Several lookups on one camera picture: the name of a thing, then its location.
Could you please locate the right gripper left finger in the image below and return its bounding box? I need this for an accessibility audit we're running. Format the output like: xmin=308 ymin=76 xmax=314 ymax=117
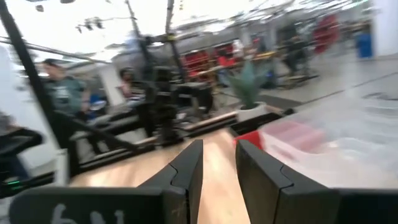
xmin=138 ymin=139 xmax=205 ymax=224

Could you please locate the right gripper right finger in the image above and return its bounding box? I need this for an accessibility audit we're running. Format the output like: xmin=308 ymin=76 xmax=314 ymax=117
xmin=235 ymin=139 xmax=340 ymax=224

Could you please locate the large pink plastic basket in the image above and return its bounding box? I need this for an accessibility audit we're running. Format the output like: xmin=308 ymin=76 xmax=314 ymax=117
xmin=232 ymin=120 xmax=326 ymax=154

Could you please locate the large clear plastic basket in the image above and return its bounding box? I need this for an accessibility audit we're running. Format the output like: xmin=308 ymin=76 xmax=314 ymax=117
xmin=257 ymin=90 xmax=398 ymax=189

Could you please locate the person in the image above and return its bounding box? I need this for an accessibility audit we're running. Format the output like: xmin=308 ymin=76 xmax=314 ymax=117
xmin=40 ymin=58 xmax=91 ymax=121
xmin=117 ymin=67 xmax=146 ymax=105

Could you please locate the snake plant in white pot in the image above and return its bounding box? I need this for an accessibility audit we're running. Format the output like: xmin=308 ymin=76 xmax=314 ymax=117
xmin=228 ymin=60 xmax=274 ymax=123

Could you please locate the red storage rack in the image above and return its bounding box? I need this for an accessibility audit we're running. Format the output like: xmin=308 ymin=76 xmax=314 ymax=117
xmin=214 ymin=43 xmax=236 ymax=68
xmin=183 ymin=51 xmax=212 ymax=77

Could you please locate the red decoration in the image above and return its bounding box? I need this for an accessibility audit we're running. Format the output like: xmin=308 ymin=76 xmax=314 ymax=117
xmin=312 ymin=14 xmax=340 ymax=54

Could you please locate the blue bin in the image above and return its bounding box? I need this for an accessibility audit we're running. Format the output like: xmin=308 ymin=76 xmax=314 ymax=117
xmin=355 ymin=32 xmax=374 ymax=59

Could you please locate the black table edge rail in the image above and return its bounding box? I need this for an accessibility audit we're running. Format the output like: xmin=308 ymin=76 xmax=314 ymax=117
xmin=77 ymin=110 xmax=240 ymax=175

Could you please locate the black frame brace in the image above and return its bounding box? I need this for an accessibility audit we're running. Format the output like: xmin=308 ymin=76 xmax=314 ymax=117
xmin=51 ymin=110 xmax=156 ymax=156

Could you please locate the black frame post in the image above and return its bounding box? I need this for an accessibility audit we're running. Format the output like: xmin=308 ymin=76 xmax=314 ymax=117
xmin=0 ymin=0 xmax=68 ymax=150

